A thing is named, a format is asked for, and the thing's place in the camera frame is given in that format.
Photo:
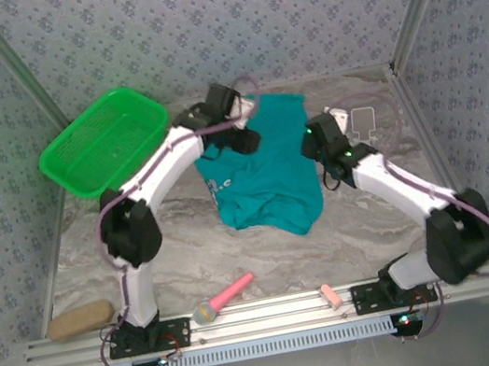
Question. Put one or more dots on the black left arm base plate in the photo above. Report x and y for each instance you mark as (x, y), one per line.
(176, 332)

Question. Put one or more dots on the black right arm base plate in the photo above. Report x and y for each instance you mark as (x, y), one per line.
(364, 299)

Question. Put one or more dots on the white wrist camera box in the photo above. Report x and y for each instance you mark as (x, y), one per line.
(241, 108)
(338, 119)

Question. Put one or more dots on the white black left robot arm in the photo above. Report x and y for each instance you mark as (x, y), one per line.
(131, 241)

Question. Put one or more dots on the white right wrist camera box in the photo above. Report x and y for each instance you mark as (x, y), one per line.
(338, 119)

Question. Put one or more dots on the pink toy microphone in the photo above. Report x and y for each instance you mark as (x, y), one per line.
(226, 296)

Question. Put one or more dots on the small pink cylinder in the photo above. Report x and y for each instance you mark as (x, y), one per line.
(331, 296)

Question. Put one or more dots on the teal t-shirt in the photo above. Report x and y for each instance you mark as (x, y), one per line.
(272, 178)

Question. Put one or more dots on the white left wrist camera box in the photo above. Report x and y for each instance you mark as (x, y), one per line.
(241, 108)

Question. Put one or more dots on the aluminium mounting rail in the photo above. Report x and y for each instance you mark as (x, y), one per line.
(273, 317)

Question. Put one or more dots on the brown cork block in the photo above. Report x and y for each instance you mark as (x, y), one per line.
(79, 320)

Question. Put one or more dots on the green plastic basket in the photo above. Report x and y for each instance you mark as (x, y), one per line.
(100, 142)

